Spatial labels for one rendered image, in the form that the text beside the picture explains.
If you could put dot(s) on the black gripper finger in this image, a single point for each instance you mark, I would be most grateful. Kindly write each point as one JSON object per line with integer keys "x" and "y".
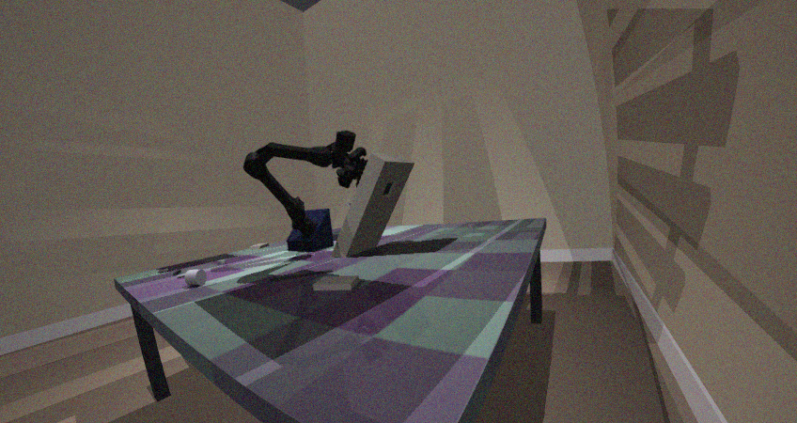
{"x": 359, "y": 169}

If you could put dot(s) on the grey cylinder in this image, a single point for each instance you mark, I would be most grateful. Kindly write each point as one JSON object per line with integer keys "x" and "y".
{"x": 195, "y": 277}

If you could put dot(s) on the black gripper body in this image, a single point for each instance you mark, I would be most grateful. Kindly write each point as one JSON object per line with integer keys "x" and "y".
{"x": 354, "y": 160}

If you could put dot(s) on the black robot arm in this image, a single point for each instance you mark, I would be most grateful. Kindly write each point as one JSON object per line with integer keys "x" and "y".
{"x": 255, "y": 165}

